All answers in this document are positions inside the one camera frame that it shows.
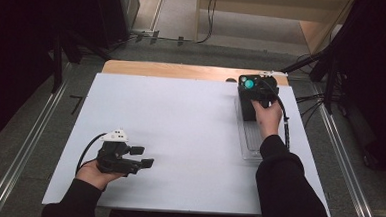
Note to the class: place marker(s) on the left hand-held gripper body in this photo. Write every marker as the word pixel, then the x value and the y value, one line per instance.
pixel 115 157

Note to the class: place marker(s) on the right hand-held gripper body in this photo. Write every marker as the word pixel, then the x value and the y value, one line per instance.
pixel 268 89

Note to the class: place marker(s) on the clear plastic rack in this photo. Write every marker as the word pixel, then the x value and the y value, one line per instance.
pixel 251 141

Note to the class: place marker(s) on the person's left hand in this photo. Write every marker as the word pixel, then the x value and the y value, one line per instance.
pixel 92 176

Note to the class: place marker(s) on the dark round table grommet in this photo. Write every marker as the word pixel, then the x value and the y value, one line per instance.
pixel 231 79

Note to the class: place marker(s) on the black metal stand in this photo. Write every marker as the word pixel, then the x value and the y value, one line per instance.
pixel 320 68
pixel 57 64

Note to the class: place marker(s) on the light wooden shelf unit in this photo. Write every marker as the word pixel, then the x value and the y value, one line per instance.
pixel 269 9

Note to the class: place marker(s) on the wooden table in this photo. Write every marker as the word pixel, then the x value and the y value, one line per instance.
pixel 169 70

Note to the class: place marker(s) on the dark curtain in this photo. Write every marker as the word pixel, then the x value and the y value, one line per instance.
pixel 376 81
pixel 17 46

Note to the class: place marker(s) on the grey cabinet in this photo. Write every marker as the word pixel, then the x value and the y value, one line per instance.
pixel 131 5

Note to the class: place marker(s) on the metal floor rail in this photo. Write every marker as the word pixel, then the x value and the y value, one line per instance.
pixel 348 170
pixel 25 153

